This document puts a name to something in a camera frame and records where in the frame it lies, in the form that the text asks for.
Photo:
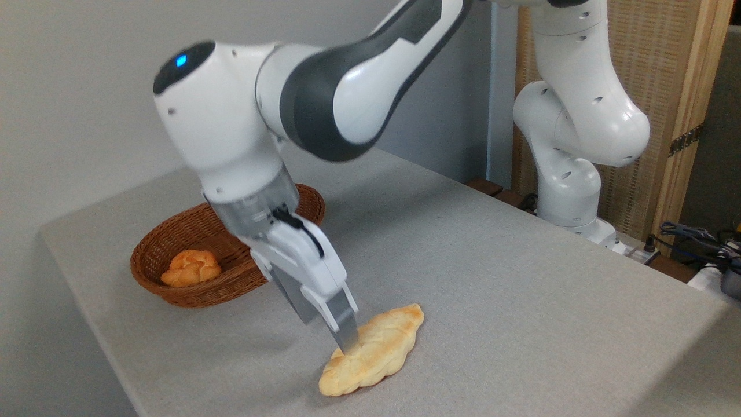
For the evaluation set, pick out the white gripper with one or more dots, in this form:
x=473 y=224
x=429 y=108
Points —
x=307 y=260

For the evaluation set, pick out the long pale braided bread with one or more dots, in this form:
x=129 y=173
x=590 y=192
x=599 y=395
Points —
x=376 y=359

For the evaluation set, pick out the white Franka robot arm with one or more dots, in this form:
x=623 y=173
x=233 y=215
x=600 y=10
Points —
x=231 y=127

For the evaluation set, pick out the brown wicker basket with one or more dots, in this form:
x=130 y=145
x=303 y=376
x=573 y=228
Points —
x=191 y=298

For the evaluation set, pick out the small orange braided bread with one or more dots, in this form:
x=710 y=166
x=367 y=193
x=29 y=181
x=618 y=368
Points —
x=191 y=269

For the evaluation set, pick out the grey tablecloth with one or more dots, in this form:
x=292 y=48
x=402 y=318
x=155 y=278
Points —
x=492 y=289

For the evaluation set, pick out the dark brown wooden ledge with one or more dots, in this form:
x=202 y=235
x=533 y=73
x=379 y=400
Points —
x=492 y=188

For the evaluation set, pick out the woven screen with wooden frame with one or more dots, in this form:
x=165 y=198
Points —
x=660 y=58

